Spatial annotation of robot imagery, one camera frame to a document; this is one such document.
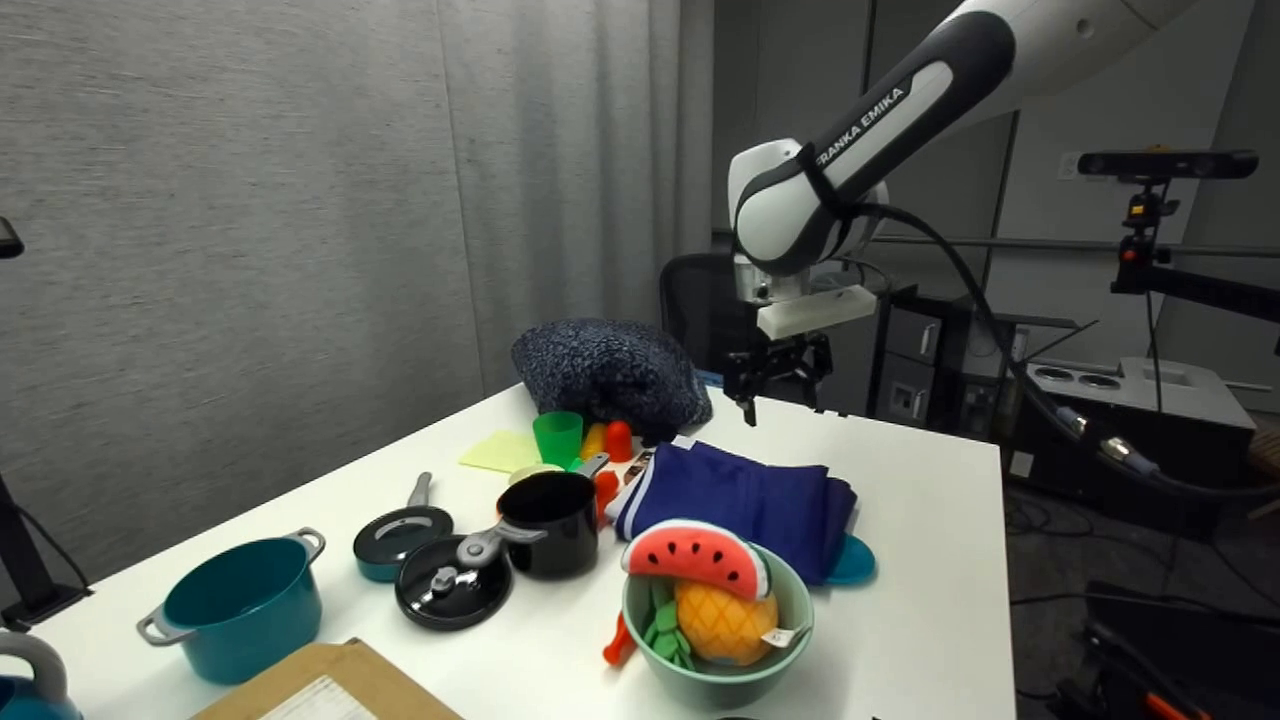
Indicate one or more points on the orange toy carrot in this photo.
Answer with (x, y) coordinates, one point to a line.
(616, 648)

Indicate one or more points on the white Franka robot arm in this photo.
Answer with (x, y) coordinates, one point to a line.
(787, 203)

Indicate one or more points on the yellow toy food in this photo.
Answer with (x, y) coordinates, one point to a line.
(594, 443)

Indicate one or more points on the red toy food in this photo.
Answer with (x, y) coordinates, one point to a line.
(610, 491)

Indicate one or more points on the white box device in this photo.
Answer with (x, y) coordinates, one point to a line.
(1174, 395)

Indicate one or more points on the green plastic cup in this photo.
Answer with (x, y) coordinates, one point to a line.
(556, 443)

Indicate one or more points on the black computer tower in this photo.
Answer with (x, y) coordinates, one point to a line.
(905, 362)

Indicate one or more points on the black pot lid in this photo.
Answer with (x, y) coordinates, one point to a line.
(445, 603)

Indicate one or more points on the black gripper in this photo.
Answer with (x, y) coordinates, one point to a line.
(787, 362)

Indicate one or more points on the pale green bowl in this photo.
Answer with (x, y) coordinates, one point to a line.
(722, 682)

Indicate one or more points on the black bar camera on clamp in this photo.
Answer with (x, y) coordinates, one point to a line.
(1165, 164)

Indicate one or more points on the black office chair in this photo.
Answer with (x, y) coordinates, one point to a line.
(700, 306)

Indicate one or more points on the red toy bottle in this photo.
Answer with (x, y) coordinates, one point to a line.
(616, 443)

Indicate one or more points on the teal plate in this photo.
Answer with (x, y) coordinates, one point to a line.
(857, 563)

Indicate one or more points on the grey fabric curtain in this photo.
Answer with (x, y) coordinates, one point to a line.
(267, 203)

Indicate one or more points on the watermelon slice plush toy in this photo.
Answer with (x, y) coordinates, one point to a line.
(700, 555)

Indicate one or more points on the orange pineapple plush toy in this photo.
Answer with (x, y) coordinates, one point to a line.
(722, 627)

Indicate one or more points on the black toy pot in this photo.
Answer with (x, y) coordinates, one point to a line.
(553, 533)

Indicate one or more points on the dark floor equipment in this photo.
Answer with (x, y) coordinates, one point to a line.
(1174, 643)

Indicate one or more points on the cardboard box with white label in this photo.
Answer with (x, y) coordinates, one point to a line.
(267, 684)

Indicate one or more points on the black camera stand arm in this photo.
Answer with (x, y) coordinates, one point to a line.
(1132, 255)

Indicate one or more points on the dark speckled cushion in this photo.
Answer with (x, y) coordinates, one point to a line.
(606, 373)

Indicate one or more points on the black cabinet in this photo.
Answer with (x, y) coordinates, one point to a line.
(1174, 495)

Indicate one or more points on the teal toy kettle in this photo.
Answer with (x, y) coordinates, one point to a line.
(34, 702)

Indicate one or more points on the yellow-green sheet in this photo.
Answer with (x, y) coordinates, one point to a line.
(505, 452)

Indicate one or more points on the blue cloth with white trim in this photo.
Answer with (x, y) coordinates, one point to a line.
(760, 500)

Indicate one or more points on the small teal frying pan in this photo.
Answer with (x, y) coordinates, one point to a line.
(394, 540)

